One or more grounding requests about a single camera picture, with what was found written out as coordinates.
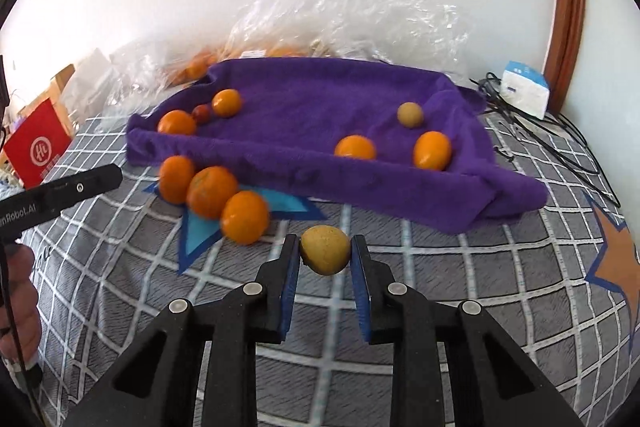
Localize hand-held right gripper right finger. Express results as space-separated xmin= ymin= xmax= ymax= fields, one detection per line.
xmin=350 ymin=234 xmax=585 ymax=427

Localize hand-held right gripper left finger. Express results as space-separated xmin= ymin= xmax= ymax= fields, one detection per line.
xmin=62 ymin=234 xmax=302 ymax=427

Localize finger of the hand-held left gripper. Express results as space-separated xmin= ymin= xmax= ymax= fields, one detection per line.
xmin=0 ymin=54 xmax=11 ymax=106
xmin=39 ymin=164 xmax=124 ymax=215

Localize small tan round fruit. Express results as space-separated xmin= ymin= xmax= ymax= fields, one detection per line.
xmin=397 ymin=102 xmax=425 ymax=128
xmin=300 ymin=226 xmax=352 ymax=277

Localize orange mandarin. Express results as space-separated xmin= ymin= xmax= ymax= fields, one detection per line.
xmin=158 ymin=155 xmax=196 ymax=206
xmin=334 ymin=135 xmax=378 ymax=160
xmin=220 ymin=190 xmax=271 ymax=246
xmin=157 ymin=109 xmax=198 ymax=138
xmin=211 ymin=89 xmax=244 ymax=118
xmin=413 ymin=131 xmax=454 ymax=172
xmin=186 ymin=166 xmax=240 ymax=221

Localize purple towel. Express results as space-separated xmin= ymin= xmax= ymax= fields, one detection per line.
xmin=125 ymin=58 xmax=551 ymax=235

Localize pile of small orange fruits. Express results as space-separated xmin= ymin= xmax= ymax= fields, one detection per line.
xmin=172 ymin=44 xmax=313 ymax=84

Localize person's left hand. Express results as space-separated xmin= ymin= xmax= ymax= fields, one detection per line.
xmin=0 ymin=243 xmax=45 ymax=364

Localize red paper bag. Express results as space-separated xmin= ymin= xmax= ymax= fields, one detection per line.
xmin=4 ymin=98 xmax=76 ymax=188

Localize grey checked bed sheet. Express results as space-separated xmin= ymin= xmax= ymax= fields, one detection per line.
xmin=20 ymin=107 xmax=640 ymax=427

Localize small clear plastic bag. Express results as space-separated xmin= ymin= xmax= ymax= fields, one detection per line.
xmin=95 ymin=47 xmax=221 ymax=132

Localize white and blue box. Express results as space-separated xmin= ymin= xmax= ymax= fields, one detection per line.
xmin=500 ymin=61 xmax=550 ymax=119

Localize large clear plastic bag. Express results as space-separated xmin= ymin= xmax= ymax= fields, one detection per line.
xmin=220 ymin=0 xmax=476 ymax=80

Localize black cables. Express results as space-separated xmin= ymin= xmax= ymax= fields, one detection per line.
xmin=470 ymin=74 xmax=624 ymax=208

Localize brown wooden door frame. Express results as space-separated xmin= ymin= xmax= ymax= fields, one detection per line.
xmin=542 ymin=0 xmax=589 ymax=115

